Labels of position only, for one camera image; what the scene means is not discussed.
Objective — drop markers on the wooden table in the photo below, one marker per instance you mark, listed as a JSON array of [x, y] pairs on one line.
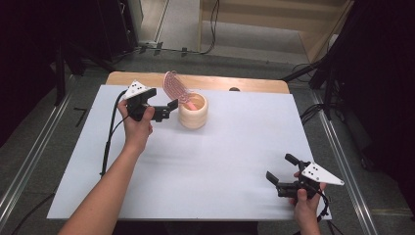
[[147, 78]]

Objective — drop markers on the black cabinet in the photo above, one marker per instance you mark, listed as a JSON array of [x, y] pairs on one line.
[[117, 26]]

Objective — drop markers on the person's right hand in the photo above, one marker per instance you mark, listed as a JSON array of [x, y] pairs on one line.
[[306, 207]]

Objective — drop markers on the beige wooden counter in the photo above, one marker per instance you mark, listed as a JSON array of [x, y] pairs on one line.
[[261, 23]]

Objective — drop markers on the dark curtain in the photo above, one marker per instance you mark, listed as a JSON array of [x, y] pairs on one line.
[[381, 81], [29, 49]]

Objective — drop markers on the person's left hand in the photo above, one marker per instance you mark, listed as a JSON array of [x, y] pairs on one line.
[[137, 133]]

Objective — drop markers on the aluminium floor rail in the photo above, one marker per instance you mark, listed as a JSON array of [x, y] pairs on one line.
[[345, 163], [29, 163]]

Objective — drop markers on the black metal stand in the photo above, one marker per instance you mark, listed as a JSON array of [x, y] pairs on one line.
[[60, 75]]

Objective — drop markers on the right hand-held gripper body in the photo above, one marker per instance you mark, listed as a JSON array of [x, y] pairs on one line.
[[319, 174]]

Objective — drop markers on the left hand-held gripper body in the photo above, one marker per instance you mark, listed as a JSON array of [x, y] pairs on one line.
[[137, 98]]

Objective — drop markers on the white table cover board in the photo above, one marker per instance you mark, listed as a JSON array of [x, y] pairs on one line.
[[228, 156]]

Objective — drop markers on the small dark round object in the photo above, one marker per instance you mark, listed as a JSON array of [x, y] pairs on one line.
[[234, 89]]

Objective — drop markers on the cream ribbed round holder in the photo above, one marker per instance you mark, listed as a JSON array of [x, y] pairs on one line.
[[193, 117]]

